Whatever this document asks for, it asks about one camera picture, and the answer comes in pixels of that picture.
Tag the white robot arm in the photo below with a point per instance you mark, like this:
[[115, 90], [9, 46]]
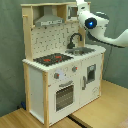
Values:
[[96, 25]]

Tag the wooden toy kitchen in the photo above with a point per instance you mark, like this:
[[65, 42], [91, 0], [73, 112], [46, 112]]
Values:
[[47, 40]]

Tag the red right stove knob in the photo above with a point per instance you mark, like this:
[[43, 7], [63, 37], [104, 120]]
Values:
[[74, 69]]

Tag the red stove knob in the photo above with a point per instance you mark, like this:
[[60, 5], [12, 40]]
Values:
[[74, 69], [56, 75]]

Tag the black toy stovetop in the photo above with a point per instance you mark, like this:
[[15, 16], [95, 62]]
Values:
[[52, 59]]

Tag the red left stove knob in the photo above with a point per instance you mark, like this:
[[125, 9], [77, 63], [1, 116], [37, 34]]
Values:
[[56, 75]]

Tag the grey toy sink basin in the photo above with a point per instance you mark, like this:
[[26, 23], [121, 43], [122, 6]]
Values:
[[79, 51]]

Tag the white cabinet door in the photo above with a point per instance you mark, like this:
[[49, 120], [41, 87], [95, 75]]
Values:
[[90, 79]]

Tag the toy oven door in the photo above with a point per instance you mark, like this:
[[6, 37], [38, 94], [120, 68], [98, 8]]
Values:
[[63, 99]]

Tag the grey range hood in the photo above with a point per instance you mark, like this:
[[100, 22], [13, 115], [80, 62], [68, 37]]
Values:
[[48, 18]]

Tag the toy microwave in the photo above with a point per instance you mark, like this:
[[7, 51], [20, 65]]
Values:
[[71, 12]]

